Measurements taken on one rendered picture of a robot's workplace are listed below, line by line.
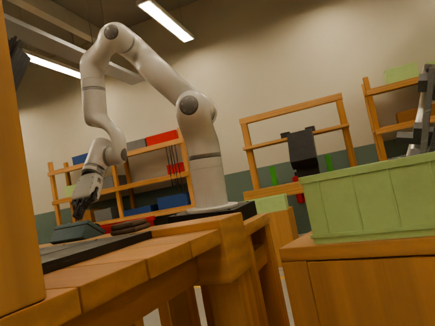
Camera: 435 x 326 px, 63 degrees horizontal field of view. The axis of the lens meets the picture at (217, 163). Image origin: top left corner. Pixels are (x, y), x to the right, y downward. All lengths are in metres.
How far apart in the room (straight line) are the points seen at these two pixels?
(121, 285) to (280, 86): 6.02
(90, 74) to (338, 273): 1.10
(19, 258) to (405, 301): 0.74
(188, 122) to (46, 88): 7.83
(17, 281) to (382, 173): 0.71
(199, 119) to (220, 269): 0.54
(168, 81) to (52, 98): 7.53
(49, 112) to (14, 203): 8.36
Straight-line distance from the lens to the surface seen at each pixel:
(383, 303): 0.92
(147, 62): 1.37
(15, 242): 0.46
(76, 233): 1.20
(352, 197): 0.89
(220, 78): 6.76
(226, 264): 0.86
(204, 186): 1.24
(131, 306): 0.71
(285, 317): 1.44
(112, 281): 0.55
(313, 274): 0.95
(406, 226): 0.87
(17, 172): 0.47
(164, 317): 1.56
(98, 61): 1.46
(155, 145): 6.39
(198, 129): 1.23
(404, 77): 5.85
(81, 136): 8.16
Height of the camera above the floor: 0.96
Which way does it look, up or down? 5 degrees up
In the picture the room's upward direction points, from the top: 11 degrees counter-clockwise
